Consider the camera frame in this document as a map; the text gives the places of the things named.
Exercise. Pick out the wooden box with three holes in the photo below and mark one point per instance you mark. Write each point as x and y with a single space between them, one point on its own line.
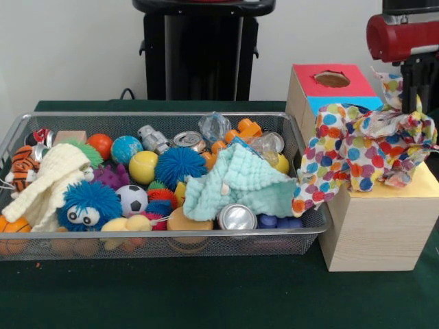
377 233

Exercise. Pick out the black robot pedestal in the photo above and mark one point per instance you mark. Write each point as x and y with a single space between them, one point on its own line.
202 51

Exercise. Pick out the silver toy robot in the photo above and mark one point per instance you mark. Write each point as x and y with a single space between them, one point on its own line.
152 137

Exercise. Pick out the small polka-dot paper napkin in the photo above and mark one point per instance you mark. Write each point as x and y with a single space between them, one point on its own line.
392 89

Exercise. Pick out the blue globe ball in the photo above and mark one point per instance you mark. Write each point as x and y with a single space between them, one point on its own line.
125 149

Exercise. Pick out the yellow tennis ball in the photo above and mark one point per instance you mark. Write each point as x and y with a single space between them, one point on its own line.
143 168

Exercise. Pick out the silver drink can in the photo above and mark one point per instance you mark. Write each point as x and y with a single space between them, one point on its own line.
238 217

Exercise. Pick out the large polka-dot paper napkin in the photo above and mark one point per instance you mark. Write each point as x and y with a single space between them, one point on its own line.
326 154

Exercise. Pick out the blue spiky ball with eyes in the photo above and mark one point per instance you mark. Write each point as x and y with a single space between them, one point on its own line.
99 202

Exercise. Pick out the mint green cloth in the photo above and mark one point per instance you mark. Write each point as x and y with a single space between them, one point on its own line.
247 181

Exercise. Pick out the cream knitted cloth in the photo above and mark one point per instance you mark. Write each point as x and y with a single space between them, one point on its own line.
58 171

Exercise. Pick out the dark green table cloth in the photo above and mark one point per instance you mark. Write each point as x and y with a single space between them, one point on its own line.
205 294

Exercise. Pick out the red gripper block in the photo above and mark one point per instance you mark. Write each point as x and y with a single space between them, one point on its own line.
401 39

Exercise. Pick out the silver mesh bin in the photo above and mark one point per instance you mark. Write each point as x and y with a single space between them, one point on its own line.
154 121

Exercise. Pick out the orange rubber ball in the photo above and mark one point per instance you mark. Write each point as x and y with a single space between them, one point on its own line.
100 144

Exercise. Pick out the small soccer ball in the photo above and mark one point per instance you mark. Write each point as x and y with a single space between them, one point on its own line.
130 200

